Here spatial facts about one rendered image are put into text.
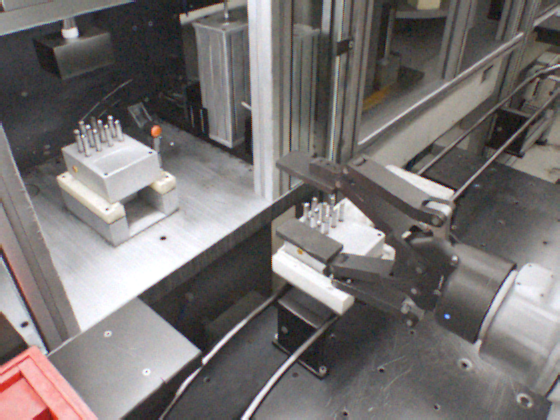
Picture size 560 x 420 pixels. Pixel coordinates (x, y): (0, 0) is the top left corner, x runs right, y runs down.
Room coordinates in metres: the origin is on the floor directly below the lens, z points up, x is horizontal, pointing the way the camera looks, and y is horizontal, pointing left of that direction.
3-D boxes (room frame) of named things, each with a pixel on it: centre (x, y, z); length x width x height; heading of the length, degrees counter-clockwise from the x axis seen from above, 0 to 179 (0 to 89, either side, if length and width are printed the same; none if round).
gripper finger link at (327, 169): (0.37, -0.05, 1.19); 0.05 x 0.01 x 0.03; 48
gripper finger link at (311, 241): (0.39, -0.03, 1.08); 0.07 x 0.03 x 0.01; 48
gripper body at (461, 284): (0.29, -0.14, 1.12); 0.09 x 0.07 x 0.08; 48
